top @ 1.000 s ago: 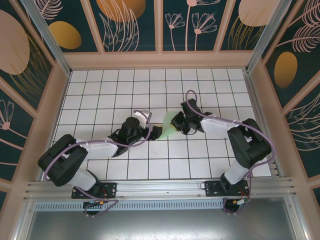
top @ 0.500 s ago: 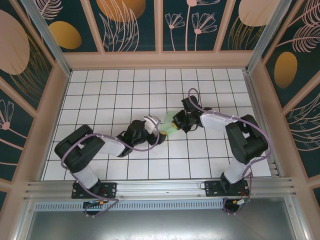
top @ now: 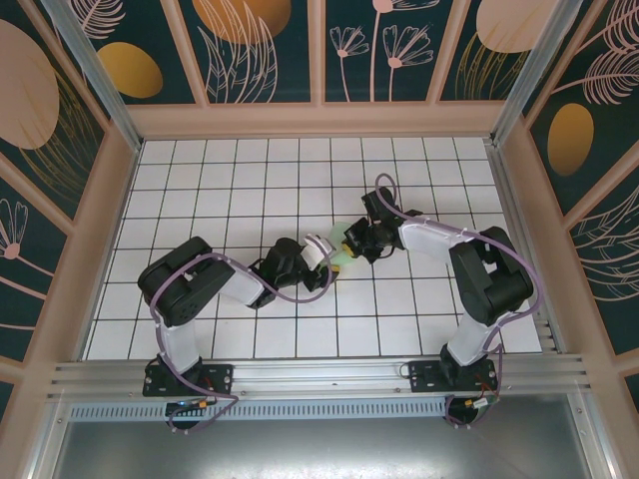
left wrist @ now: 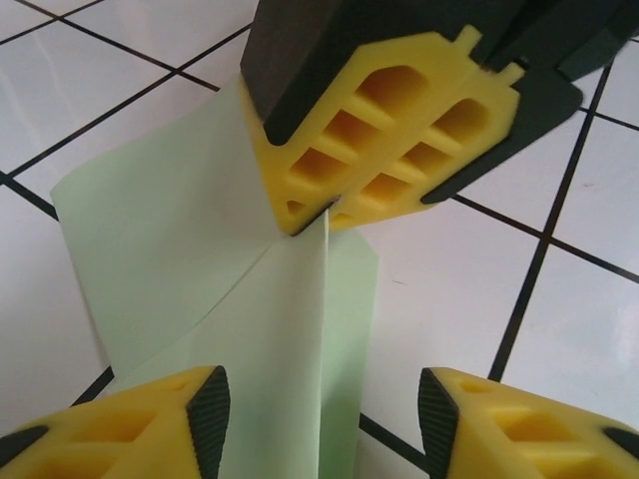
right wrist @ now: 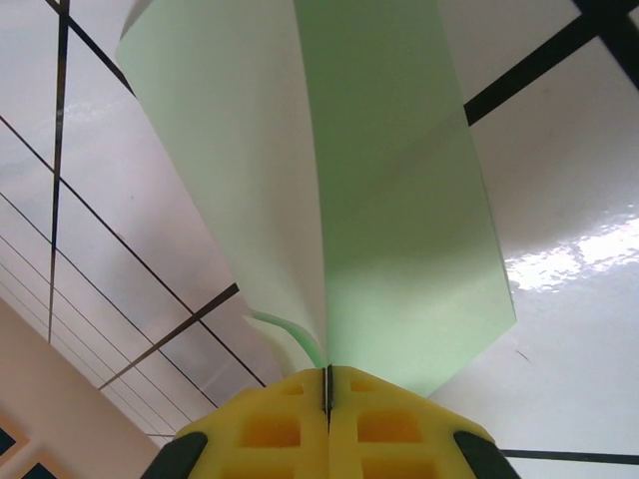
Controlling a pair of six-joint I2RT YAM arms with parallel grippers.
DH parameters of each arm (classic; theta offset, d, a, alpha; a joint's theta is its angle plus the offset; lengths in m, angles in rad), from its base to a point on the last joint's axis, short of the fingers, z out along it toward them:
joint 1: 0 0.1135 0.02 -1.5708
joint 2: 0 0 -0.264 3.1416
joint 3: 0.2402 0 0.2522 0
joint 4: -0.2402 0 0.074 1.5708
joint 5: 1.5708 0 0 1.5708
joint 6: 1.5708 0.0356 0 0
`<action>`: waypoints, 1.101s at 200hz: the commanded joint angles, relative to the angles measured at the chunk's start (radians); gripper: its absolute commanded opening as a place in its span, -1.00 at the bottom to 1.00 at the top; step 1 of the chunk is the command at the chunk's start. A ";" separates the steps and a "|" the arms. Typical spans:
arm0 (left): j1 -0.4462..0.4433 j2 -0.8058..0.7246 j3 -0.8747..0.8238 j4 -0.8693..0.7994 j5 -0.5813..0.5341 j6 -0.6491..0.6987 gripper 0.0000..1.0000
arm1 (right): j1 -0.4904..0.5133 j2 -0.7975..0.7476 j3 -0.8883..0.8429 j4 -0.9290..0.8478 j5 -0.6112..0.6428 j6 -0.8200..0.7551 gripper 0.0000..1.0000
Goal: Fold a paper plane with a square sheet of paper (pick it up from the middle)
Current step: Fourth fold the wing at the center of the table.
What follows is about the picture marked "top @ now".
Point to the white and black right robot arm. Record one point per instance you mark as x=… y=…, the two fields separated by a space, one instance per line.
x=429 y=239

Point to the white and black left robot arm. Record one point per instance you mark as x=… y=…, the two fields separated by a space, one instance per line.
x=242 y=287

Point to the grey sheet metal panel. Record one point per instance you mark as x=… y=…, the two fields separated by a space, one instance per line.
x=319 y=449

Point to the aluminium mounting rail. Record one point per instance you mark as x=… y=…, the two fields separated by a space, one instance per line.
x=319 y=374

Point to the aluminium side rail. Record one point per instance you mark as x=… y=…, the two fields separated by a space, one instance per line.
x=510 y=199

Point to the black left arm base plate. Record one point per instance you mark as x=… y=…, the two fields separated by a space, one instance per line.
x=219 y=379

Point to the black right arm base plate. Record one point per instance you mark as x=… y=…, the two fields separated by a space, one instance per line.
x=424 y=376

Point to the aluminium corner post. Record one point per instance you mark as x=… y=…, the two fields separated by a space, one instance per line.
x=539 y=70
x=93 y=70

